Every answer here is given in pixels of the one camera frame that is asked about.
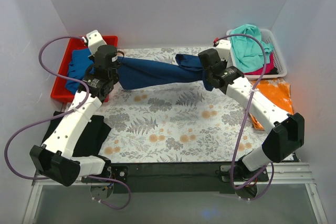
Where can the blue shirt in red bin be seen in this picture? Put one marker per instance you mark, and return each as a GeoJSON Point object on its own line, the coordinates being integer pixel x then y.
{"type": "Point", "coordinates": [77, 67]}

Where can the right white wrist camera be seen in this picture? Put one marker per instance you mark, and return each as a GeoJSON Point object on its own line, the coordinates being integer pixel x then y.
{"type": "Point", "coordinates": [223, 47]}

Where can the aluminium mounting rail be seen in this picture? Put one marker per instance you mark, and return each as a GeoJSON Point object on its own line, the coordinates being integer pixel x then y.
{"type": "Point", "coordinates": [287, 194]}

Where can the magenta shirt in basket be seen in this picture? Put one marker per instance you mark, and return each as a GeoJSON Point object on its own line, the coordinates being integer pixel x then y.
{"type": "Point", "coordinates": [269, 67]}

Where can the white plastic basket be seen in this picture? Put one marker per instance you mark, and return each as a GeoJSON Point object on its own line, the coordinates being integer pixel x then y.
{"type": "Point", "coordinates": [278, 60]}

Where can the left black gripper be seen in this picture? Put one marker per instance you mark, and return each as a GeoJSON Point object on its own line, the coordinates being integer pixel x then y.
{"type": "Point", "coordinates": [95, 57]}

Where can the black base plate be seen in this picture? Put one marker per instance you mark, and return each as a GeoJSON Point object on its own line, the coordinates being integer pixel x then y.
{"type": "Point", "coordinates": [173, 177]}

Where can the orange tie-dye folded shirt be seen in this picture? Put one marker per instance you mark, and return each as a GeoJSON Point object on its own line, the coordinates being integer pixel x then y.
{"type": "Point", "coordinates": [278, 92]}

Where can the floral table mat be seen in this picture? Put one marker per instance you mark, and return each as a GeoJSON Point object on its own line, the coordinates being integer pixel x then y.
{"type": "Point", "coordinates": [177, 122]}

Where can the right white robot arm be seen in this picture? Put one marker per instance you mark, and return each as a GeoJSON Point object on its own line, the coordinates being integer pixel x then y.
{"type": "Point", "coordinates": [285, 131]}

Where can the teal t shirt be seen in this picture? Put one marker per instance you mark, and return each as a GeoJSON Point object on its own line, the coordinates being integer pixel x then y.
{"type": "Point", "coordinates": [247, 53]}

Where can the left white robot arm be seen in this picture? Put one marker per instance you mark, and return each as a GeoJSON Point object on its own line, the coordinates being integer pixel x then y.
{"type": "Point", "coordinates": [54, 158]}

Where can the red plastic bin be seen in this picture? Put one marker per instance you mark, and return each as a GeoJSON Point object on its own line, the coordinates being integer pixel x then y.
{"type": "Point", "coordinates": [59, 91]}

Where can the black folded shirt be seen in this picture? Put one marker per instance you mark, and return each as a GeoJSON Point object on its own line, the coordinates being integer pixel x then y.
{"type": "Point", "coordinates": [92, 138]}

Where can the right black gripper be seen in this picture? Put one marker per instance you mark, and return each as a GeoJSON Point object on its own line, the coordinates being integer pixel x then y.
{"type": "Point", "coordinates": [208, 57]}

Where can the dark blue t shirt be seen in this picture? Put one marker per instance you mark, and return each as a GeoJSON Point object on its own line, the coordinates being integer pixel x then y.
{"type": "Point", "coordinates": [139, 73]}

